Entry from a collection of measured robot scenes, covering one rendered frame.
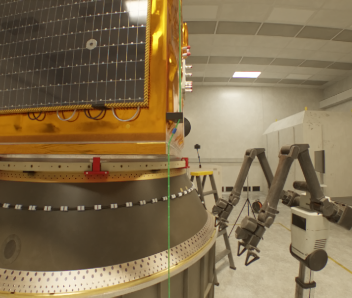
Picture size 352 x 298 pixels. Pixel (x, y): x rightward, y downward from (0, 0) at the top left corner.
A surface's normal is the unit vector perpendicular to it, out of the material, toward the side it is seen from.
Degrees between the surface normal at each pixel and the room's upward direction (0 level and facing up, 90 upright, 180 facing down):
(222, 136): 90
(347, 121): 55
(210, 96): 90
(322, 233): 90
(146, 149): 90
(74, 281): 43
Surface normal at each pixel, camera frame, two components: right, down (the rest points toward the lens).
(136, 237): 0.50, -0.50
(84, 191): 0.29, -0.51
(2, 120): -0.06, -0.04
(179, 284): 0.73, -0.03
